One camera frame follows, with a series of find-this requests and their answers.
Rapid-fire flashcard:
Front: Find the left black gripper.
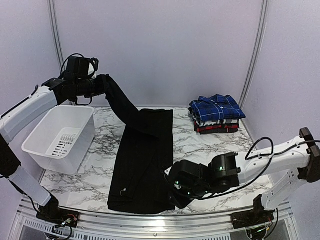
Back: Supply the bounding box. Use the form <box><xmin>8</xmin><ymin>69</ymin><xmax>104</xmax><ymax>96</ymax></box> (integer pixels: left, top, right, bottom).
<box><xmin>74</xmin><ymin>73</ymin><xmax>108</xmax><ymax>98</ymax></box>

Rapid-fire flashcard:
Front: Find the black long sleeve shirt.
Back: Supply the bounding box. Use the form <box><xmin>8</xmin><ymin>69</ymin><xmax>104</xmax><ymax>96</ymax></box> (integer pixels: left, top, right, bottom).
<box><xmin>102</xmin><ymin>74</ymin><xmax>175</xmax><ymax>215</ymax></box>

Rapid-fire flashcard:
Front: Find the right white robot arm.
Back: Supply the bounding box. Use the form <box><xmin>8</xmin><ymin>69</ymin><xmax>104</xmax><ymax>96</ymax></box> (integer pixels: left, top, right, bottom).
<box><xmin>163</xmin><ymin>127</ymin><xmax>320</xmax><ymax>224</ymax></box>

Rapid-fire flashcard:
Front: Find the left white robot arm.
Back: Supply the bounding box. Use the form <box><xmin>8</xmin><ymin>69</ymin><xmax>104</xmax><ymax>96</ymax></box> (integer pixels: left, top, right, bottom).
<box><xmin>0</xmin><ymin>55</ymin><xmax>111</xmax><ymax>223</ymax></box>

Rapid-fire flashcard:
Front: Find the white plastic laundry basket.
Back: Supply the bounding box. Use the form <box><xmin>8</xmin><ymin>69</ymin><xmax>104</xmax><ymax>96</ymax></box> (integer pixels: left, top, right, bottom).
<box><xmin>21</xmin><ymin>105</ymin><xmax>96</xmax><ymax>176</ymax></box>

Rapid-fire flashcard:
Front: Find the black white patterned folded shirt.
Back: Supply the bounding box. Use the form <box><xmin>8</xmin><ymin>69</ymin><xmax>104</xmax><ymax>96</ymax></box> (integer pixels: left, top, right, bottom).
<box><xmin>190</xmin><ymin>113</ymin><xmax>240</xmax><ymax>127</ymax></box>

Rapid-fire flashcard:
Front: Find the red black plaid folded shirt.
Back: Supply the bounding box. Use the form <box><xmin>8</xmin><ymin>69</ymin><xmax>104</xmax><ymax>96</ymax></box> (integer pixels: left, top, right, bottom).
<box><xmin>194</xmin><ymin>124</ymin><xmax>240</xmax><ymax>135</ymax></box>

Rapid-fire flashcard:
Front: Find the blue plaid folded shirt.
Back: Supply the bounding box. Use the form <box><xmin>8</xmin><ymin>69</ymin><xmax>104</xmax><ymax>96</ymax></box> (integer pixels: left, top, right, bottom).
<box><xmin>189</xmin><ymin>94</ymin><xmax>246</xmax><ymax>122</ymax></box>

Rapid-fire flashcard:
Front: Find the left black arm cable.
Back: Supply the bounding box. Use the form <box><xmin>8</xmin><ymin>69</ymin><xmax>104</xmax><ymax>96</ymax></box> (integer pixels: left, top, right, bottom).
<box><xmin>59</xmin><ymin>52</ymin><xmax>98</xmax><ymax>106</ymax></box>

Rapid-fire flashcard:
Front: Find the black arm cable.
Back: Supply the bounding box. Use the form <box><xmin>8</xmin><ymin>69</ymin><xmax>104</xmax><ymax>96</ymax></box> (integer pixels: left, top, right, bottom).
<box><xmin>59</xmin><ymin>52</ymin><xmax>98</xmax><ymax>106</ymax></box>
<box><xmin>189</xmin><ymin>136</ymin><xmax>320</xmax><ymax>201</ymax></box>

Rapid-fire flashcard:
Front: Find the left aluminium wall profile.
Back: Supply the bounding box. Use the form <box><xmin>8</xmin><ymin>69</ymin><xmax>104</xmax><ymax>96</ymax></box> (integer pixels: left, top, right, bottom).
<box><xmin>47</xmin><ymin>0</ymin><xmax>76</xmax><ymax>106</ymax></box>

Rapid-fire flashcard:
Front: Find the aluminium wall profile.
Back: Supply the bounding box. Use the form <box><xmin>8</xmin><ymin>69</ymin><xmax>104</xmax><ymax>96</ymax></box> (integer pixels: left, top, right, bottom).
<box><xmin>47</xmin><ymin>0</ymin><xmax>76</xmax><ymax>106</ymax></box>
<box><xmin>238</xmin><ymin>0</ymin><xmax>270</xmax><ymax>108</ymax></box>

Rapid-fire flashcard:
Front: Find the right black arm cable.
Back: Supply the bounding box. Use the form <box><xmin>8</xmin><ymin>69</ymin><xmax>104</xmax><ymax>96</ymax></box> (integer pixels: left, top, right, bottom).
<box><xmin>189</xmin><ymin>136</ymin><xmax>320</xmax><ymax>201</ymax></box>

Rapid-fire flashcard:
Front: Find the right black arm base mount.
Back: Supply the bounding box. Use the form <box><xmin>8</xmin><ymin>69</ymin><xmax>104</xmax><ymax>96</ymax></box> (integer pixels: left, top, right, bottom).
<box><xmin>231</xmin><ymin>209</ymin><xmax>275</xmax><ymax>229</ymax></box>

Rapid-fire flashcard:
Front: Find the aluminium table front rail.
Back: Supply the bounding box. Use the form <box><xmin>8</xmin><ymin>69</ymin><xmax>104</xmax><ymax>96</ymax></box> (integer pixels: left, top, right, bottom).
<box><xmin>14</xmin><ymin>197</ymin><xmax>293</xmax><ymax>240</ymax></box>

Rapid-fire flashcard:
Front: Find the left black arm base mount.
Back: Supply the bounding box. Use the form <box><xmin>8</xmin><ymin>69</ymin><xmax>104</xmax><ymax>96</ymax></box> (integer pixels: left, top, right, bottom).
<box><xmin>36</xmin><ymin>208</ymin><xmax>80</xmax><ymax>228</ymax></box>

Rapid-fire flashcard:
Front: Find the right aluminium wall profile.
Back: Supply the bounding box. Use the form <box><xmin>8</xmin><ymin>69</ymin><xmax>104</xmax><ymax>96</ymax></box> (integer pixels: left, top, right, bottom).
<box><xmin>238</xmin><ymin>0</ymin><xmax>270</xmax><ymax>108</ymax></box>

